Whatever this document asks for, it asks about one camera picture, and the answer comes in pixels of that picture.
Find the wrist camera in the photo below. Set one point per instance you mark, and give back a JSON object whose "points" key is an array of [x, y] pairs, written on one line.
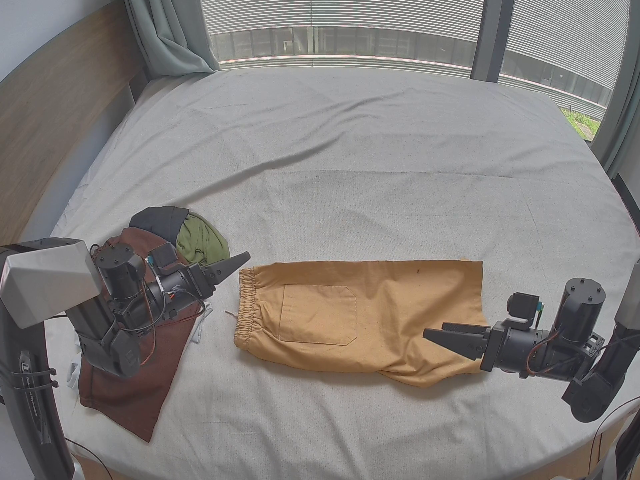
{"points": [[522, 308], [162, 258]]}

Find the grey-green curtain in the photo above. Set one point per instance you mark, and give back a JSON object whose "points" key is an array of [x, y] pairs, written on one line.
{"points": [[625, 133], [165, 33]]}

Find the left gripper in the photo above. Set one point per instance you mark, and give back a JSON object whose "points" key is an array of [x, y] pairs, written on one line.
{"points": [[180, 288]]}

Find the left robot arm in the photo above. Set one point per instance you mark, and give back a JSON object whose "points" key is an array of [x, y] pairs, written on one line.
{"points": [[45, 278]]}

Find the bed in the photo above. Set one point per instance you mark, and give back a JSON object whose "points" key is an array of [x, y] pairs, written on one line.
{"points": [[350, 168]]}

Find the green garment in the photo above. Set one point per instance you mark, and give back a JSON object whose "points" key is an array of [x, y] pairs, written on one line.
{"points": [[202, 240]]}

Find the brown shorts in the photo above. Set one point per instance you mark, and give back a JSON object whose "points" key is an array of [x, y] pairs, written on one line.
{"points": [[140, 393]]}

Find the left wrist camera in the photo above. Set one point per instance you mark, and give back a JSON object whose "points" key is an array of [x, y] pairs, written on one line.
{"points": [[162, 258]]}

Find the pale grey garment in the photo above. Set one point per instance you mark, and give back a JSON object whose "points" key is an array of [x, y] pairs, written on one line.
{"points": [[197, 330]]}

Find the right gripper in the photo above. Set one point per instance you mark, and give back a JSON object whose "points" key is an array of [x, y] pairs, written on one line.
{"points": [[510, 348]]}

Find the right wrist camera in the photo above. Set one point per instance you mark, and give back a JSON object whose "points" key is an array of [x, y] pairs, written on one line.
{"points": [[522, 308]]}

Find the tan shorts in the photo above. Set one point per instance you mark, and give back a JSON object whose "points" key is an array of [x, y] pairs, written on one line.
{"points": [[390, 308]]}

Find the window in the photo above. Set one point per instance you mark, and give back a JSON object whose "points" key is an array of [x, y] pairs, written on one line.
{"points": [[350, 13]]}

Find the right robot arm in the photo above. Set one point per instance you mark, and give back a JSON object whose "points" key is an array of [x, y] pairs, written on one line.
{"points": [[582, 308]]}

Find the black garment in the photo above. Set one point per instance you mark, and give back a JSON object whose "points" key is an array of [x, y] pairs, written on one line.
{"points": [[157, 223]]}

